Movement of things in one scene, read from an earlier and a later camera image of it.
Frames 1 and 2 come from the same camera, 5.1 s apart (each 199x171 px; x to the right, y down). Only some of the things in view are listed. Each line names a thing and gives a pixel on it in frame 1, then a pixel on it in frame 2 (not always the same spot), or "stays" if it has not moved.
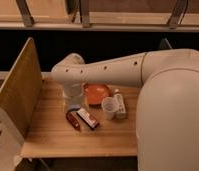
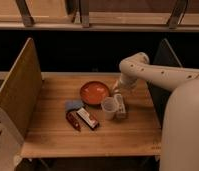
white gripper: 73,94 to 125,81
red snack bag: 72,119 stays
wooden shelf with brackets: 100,15 stays
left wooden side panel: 22,88 stays
